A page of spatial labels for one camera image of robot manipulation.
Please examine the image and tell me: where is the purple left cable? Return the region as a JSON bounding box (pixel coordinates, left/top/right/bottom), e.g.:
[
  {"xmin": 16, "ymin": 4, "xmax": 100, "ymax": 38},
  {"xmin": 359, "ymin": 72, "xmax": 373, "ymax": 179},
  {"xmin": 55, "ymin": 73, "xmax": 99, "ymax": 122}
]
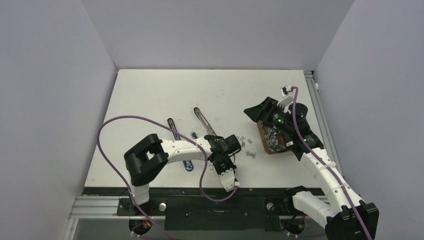
[{"xmin": 96, "ymin": 115, "xmax": 239, "ymax": 240}]

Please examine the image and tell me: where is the blue stapler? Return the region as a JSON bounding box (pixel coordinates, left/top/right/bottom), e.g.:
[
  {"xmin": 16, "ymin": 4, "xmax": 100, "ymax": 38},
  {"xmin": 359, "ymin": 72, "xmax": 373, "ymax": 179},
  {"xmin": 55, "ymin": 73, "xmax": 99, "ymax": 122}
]
[{"xmin": 166, "ymin": 117, "xmax": 195, "ymax": 172}]

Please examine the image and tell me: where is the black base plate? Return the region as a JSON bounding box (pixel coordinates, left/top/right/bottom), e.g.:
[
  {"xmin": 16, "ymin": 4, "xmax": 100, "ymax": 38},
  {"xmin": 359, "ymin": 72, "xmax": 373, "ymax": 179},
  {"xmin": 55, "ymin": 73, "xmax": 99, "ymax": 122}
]
[{"xmin": 83, "ymin": 186, "xmax": 308, "ymax": 235}]

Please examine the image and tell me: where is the pile of grey staples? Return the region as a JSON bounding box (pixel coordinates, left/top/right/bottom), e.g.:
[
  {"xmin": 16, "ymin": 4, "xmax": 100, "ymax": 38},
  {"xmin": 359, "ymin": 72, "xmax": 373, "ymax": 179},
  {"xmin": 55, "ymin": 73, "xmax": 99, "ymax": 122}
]
[{"xmin": 262, "ymin": 126, "xmax": 283, "ymax": 153}]

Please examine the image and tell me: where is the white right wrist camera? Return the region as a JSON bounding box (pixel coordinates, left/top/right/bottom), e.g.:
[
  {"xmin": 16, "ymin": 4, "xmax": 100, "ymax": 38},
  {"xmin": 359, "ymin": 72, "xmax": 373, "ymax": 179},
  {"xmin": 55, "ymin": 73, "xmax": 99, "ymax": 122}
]
[{"xmin": 277, "ymin": 85, "xmax": 295, "ymax": 108}]

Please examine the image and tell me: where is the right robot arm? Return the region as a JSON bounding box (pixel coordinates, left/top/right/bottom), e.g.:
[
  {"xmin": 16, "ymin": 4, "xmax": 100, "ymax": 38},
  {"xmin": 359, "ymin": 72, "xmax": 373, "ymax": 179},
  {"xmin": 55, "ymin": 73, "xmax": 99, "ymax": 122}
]
[{"xmin": 243, "ymin": 97, "xmax": 379, "ymax": 240}]

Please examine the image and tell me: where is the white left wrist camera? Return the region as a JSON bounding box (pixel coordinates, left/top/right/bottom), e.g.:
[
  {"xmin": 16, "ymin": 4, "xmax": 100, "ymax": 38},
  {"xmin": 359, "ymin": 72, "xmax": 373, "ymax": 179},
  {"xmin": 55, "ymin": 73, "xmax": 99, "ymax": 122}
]
[{"xmin": 218, "ymin": 168, "xmax": 240, "ymax": 192}]

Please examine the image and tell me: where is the silver black stapler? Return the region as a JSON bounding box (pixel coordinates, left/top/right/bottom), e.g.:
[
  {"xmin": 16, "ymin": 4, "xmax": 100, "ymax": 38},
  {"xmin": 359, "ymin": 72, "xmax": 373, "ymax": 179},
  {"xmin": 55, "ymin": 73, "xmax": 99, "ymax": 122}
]
[{"xmin": 193, "ymin": 107, "xmax": 217, "ymax": 136}]

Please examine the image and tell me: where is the light blue staple box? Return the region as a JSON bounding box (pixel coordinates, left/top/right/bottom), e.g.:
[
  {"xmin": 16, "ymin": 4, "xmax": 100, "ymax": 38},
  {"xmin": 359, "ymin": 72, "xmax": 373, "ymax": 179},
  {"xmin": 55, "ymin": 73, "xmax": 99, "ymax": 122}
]
[{"xmin": 190, "ymin": 131, "xmax": 198, "ymax": 139}]

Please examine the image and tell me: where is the aluminium frame rail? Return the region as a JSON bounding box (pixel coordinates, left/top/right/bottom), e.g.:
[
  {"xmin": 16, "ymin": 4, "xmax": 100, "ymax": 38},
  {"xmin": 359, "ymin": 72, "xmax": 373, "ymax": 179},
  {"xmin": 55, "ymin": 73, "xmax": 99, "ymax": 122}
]
[{"xmin": 67, "ymin": 70, "xmax": 369, "ymax": 221}]

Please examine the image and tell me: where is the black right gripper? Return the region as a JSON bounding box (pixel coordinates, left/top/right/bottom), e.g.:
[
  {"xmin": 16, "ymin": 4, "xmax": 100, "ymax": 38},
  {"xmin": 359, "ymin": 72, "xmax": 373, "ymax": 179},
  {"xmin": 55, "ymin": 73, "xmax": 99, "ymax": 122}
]
[{"xmin": 244, "ymin": 97, "xmax": 295, "ymax": 136}]

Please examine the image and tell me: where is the brown plastic divided tray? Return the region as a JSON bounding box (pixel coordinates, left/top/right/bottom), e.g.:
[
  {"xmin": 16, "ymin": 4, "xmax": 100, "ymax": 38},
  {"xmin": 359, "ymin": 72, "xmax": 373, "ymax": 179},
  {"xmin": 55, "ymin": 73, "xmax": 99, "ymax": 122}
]
[{"xmin": 257, "ymin": 120, "xmax": 294, "ymax": 155}]

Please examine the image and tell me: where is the purple cable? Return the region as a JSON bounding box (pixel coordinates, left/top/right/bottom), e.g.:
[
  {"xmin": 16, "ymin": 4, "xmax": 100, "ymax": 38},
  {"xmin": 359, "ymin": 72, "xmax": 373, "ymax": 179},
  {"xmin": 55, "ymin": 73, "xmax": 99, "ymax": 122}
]
[
  {"xmin": 96, "ymin": 115, "xmax": 239, "ymax": 240},
  {"xmin": 290, "ymin": 86, "xmax": 374, "ymax": 240}
]

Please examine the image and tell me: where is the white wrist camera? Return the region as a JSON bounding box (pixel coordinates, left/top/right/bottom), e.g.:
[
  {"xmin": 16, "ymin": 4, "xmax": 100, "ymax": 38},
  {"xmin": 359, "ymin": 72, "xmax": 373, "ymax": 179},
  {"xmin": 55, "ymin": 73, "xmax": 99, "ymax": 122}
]
[
  {"xmin": 277, "ymin": 85, "xmax": 295, "ymax": 108},
  {"xmin": 218, "ymin": 168, "xmax": 240, "ymax": 192}
]

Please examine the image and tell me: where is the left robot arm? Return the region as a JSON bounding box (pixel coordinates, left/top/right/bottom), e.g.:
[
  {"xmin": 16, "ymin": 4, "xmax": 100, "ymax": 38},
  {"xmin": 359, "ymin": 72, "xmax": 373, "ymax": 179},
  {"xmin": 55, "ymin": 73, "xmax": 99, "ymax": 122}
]
[{"xmin": 124, "ymin": 133, "xmax": 241, "ymax": 215}]

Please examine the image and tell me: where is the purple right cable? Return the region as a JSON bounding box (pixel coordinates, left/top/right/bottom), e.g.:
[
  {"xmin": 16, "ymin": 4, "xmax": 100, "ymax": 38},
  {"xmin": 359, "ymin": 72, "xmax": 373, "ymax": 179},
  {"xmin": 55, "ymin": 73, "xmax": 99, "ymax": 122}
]
[{"xmin": 290, "ymin": 86, "xmax": 374, "ymax": 240}]

